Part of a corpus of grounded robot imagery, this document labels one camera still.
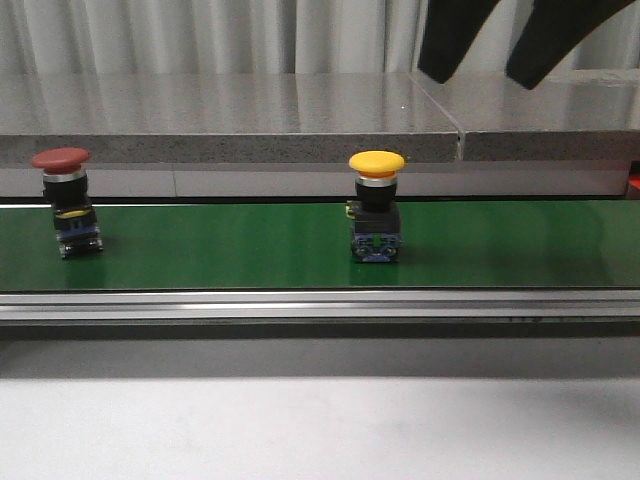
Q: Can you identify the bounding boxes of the red plastic tray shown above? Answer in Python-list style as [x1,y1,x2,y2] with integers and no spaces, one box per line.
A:
[625,173,640,200]

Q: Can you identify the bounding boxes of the grey stone slab right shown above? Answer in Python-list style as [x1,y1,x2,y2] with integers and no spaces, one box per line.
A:
[412,69,639,164]

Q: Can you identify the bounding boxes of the white base panel under slab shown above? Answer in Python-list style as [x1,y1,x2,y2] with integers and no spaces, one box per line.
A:
[0,160,629,199]

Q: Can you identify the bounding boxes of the aluminium conveyor frame rail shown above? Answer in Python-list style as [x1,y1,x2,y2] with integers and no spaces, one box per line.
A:
[1,288,639,340]

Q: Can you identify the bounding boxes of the grey stone slab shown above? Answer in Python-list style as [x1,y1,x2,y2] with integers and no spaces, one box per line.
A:
[1,73,458,166]
[412,69,639,164]

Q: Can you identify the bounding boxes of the grey stone slab left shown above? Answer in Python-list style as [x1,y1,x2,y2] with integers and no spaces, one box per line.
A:
[1,73,458,166]

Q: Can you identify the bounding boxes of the red mushroom push button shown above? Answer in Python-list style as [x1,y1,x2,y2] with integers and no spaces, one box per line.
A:
[31,147,103,259]

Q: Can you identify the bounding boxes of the yellow mushroom push button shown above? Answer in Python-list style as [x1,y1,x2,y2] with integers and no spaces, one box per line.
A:
[345,150,405,263]

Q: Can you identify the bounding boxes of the white curtain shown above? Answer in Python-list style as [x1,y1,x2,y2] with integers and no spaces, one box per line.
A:
[1,1,639,76]

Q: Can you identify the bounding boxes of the green conveyor belt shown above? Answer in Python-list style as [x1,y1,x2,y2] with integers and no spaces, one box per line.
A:
[1,200,639,292]

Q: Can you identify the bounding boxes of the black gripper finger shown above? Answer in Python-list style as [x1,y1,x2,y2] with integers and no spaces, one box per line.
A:
[417,0,499,84]
[505,0,633,90]

